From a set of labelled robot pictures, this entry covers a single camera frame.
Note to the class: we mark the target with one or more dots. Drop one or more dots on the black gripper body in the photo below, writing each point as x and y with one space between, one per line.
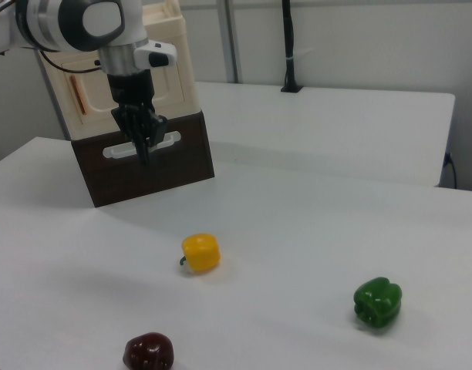
130 86

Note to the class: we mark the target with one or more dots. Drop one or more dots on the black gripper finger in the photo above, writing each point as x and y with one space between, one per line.
158 129
135 127

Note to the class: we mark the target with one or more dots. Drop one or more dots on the cream cabinet door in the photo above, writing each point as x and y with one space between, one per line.
97 96

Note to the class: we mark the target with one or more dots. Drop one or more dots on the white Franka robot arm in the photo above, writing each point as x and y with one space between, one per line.
66 23

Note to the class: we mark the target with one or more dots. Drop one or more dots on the cream plastic toy cabinet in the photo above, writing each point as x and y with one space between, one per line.
170 46

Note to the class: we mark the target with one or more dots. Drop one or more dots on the dark brown drawer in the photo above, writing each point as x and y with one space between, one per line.
124 181

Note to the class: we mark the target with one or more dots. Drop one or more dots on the yellow bell pepper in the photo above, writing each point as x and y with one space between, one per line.
202 252

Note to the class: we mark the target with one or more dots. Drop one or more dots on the black pole base clamp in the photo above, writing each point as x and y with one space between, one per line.
292 89

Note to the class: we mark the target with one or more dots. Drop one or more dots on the black mounting pole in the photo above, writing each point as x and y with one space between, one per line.
289 38

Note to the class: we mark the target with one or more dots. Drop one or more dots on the dark red bell pepper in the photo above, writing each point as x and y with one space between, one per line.
149 350

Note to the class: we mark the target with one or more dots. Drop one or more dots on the green bell pepper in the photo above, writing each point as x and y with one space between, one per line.
378 301

